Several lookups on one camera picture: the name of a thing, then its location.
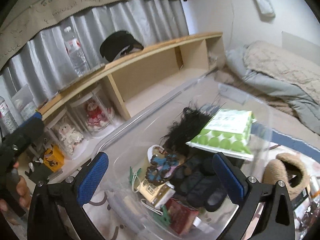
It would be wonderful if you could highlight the black knit glove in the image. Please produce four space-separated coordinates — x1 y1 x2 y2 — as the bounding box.
170 155 227 212

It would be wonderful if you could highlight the blue crochet scrunchie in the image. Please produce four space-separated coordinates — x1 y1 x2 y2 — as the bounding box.
145 154 180 186

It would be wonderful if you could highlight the green dotted wipes pack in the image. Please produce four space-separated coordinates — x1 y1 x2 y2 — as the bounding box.
186 109 255 161

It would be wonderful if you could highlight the black feather hair clip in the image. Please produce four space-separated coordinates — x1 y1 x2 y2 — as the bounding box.
162 103 221 157

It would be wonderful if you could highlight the green clothespin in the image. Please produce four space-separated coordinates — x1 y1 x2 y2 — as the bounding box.
129 166 142 186
153 205 171 227

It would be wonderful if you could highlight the person left hand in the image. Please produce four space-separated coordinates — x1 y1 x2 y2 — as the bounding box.
1 162 31 211

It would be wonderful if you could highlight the black product box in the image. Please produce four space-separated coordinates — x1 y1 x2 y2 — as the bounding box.
291 188 310 211

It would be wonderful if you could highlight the yellow small box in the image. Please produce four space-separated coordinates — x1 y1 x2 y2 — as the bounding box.
43 145 65 172

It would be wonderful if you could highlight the pink patterned blanket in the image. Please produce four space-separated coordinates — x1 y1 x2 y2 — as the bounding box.
84 142 319 239

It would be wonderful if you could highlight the beige fleece hat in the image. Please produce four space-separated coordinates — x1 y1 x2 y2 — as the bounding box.
263 153 310 200

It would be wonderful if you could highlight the white dress doll in case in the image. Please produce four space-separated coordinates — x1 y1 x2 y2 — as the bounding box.
46 107 88 160

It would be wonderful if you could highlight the red dress doll in case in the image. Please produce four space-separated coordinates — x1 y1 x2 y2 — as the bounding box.
70 86 115 138

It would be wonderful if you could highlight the beige labelled box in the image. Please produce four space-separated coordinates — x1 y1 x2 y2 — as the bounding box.
137 179 175 210

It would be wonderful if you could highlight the clear plastic storage bin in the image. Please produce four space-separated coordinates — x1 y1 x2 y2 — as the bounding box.
95 75 272 239

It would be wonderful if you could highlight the grey curtain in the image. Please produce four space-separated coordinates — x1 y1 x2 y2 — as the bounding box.
1 0 189 105

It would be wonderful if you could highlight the red small box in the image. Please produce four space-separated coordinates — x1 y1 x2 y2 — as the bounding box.
165 198 199 235

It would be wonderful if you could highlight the plastic water bottle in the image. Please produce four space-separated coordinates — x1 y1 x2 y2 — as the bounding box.
63 26 90 76

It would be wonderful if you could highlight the wooden side shelf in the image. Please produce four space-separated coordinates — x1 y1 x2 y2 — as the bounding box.
40 32 226 120

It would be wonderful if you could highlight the grey duvet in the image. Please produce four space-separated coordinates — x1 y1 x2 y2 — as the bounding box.
226 48 319 134

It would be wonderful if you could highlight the black cap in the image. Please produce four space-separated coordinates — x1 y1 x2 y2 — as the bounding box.
99 30 144 62

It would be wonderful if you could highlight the left beige pillow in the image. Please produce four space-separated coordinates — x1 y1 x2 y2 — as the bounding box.
244 41 319 103

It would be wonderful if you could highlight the grey headboard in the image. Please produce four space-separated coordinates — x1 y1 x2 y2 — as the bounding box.
281 31 320 65

